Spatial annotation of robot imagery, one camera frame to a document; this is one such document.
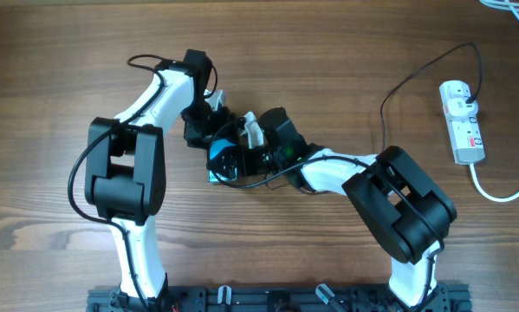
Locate teal screen smartphone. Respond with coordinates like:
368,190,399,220
207,138,238,184

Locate black charging cable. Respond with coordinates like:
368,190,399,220
263,42,484,196

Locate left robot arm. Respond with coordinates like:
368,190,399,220
79,49,231,311

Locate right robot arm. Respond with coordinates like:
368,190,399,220
207,107,457,311

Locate white charger plug adapter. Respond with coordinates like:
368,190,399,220
443,98,478,120

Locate white power strip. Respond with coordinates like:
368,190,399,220
439,80,485,166

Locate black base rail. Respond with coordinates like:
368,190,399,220
86,283,473,312

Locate white cable bundle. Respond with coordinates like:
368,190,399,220
478,0,519,44

